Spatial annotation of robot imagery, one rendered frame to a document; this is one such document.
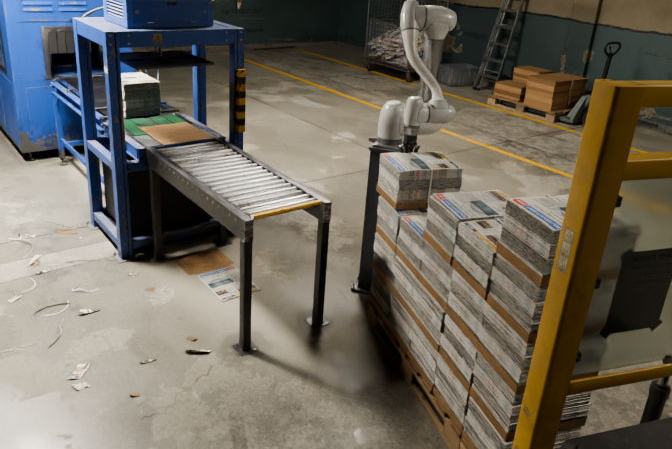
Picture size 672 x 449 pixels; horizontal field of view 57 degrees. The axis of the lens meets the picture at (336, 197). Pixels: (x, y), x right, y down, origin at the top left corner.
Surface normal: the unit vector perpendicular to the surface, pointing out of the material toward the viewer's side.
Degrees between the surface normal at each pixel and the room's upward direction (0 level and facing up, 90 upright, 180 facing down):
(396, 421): 0
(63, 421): 0
